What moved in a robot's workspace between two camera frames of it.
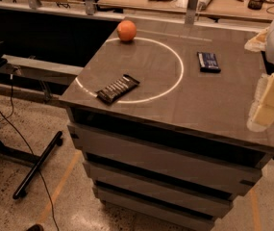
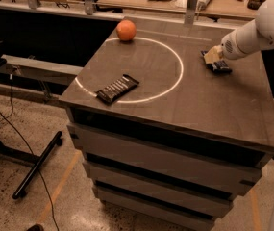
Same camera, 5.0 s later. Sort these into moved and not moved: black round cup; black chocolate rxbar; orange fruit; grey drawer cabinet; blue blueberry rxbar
Moved: blue blueberry rxbar
Not moved: black round cup; orange fruit; grey drawer cabinet; black chocolate rxbar
